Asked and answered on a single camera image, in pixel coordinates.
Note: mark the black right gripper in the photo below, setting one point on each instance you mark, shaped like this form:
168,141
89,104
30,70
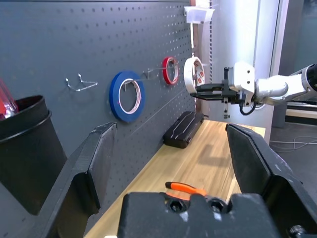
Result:
226,94

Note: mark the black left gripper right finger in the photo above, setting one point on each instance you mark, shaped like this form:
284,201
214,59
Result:
284,193

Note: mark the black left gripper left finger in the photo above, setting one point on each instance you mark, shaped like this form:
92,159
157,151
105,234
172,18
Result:
74,193

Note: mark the white tape roll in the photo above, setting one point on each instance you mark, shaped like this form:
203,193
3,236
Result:
187,74

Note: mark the orange black pliers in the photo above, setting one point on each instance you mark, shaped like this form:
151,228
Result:
183,187

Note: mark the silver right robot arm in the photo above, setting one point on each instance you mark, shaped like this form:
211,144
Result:
277,86

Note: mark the dark grey pegboard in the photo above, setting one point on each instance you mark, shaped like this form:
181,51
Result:
74,37

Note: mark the black tool case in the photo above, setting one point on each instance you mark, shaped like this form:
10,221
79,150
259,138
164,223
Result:
180,131

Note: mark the red tape roll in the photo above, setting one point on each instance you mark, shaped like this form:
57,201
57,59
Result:
164,72

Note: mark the black cup holder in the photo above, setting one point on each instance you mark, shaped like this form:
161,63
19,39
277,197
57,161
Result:
24,161

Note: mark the silver single peg hook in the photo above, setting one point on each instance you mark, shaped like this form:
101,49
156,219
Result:
148,73
135,79

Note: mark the blue tape roll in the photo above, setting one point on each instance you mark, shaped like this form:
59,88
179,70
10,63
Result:
114,99

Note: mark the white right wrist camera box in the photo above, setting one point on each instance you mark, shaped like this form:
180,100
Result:
244,77

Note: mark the white slotted upright post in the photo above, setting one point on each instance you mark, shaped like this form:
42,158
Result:
211,49

